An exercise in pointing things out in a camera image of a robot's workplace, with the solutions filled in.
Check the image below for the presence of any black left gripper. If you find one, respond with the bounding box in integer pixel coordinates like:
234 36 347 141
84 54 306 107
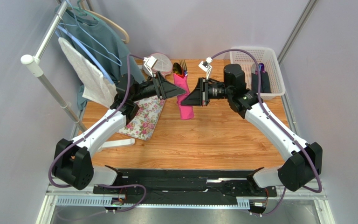
131 72 186 103

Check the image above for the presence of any magenta paper napkin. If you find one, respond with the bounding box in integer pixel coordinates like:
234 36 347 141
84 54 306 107
172 73 195 120

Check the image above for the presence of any iridescent gold spoon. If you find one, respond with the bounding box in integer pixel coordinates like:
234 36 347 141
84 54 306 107
172 63 185 78

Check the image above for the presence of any iridescent fork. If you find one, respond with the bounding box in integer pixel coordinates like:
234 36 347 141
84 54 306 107
179 59 188 77

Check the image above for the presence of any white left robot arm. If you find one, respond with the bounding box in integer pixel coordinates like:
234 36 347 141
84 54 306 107
48 72 186 190

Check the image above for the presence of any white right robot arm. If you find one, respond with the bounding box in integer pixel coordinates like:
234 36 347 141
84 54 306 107
181 64 323 192

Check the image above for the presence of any dark rolled napkin bundle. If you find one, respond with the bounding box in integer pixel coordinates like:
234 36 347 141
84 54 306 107
251 63 272 93

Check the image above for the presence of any white mesh laundry pouch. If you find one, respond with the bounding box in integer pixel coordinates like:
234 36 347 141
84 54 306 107
150 53 172 77

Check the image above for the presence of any floral cloth mat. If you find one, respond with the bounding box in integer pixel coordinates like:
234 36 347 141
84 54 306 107
118 97 165 141

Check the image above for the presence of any white towel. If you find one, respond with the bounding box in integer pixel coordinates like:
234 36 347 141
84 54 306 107
58 37 117 108

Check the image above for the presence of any white plastic basket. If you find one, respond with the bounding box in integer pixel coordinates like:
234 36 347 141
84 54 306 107
229 46 286 100

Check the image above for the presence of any teal t-shirt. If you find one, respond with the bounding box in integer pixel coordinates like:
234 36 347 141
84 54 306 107
56 8 145 110

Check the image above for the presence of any blue clothes hanger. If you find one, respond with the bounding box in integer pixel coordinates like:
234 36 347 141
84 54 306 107
55 0 123 84

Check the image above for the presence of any wooden clothes hanger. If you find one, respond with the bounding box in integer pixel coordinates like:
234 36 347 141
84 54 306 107
77 0 130 44

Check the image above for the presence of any metal clothes rack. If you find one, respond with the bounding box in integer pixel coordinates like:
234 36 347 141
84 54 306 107
21 0 86 133

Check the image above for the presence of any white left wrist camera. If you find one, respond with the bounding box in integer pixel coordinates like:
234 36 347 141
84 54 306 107
142 56 157 77

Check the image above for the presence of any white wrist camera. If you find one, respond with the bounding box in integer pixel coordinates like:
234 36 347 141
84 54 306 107
142 56 157 77
199 57 213 80

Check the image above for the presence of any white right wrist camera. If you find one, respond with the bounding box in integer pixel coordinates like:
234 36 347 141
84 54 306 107
199 57 213 80

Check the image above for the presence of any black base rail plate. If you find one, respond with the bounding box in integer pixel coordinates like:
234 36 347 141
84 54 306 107
93 169 277 205

